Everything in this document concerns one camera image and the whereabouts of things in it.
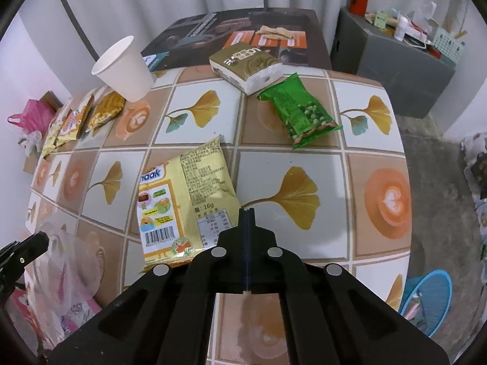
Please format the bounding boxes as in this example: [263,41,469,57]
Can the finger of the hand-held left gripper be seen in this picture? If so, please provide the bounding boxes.
[15,232,51,274]

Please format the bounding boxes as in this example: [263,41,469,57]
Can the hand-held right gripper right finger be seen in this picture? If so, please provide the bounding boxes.
[247,207,451,365]

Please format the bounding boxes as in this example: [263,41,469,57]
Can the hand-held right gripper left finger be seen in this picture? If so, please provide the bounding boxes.
[47,207,248,365]

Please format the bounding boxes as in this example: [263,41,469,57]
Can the clear plastic bag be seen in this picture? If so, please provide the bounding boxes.
[23,213,103,350]

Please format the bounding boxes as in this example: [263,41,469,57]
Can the large yellow snack packet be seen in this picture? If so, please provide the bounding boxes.
[136,136,241,269]

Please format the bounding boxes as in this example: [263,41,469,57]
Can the blue plastic basket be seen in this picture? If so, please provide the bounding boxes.
[399,270,453,338]

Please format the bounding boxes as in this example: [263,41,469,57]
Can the white crumpled plastic bag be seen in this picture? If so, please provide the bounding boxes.
[17,131,48,157]

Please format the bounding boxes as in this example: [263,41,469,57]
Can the pale yellow snack packet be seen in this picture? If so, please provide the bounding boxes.
[41,101,73,159]

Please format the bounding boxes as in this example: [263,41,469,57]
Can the pink plastic bag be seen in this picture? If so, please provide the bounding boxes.
[8,99,56,134]

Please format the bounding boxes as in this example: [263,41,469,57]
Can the brown cardboard box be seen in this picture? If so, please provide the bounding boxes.
[23,90,63,176]

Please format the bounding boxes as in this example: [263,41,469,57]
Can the green pea snack packet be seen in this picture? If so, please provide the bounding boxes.
[258,73,343,150]

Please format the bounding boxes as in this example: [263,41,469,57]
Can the yellow patterned snack packet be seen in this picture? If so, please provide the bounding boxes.
[88,91,127,132]

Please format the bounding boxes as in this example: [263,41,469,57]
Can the gold and white carton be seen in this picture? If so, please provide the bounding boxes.
[209,43,284,96]

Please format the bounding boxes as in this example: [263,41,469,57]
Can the white paper cup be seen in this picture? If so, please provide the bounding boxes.
[91,35,155,103]

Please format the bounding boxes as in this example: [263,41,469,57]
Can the brown tissue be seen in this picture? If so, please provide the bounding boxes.
[254,25,295,40]

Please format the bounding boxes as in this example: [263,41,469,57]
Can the dark printed table mat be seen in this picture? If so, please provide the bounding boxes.
[141,8,331,72]

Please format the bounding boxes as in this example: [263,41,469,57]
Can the grey cabinet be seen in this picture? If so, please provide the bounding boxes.
[330,6,457,119]

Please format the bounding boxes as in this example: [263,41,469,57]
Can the small white bottle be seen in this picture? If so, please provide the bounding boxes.
[394,13,408,41]

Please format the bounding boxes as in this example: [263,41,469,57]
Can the teal patterned storage box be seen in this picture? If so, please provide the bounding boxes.
[432,26,468,63]

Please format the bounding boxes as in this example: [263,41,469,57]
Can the open white carton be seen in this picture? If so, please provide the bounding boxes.
[419,2,442,33]

